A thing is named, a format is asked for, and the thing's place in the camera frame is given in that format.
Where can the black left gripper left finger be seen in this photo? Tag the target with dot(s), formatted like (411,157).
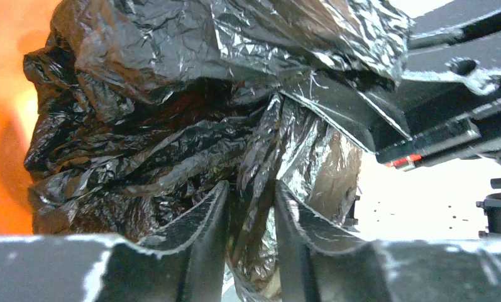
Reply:
(182,261)

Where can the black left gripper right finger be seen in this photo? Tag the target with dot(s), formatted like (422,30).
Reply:
(319,261)

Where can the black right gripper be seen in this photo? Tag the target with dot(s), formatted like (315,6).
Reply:
(449,102)

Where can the black plastic trash bag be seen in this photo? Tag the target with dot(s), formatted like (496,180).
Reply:
(144,106)

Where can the orange trash bin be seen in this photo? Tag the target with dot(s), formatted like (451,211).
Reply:
(24,27)

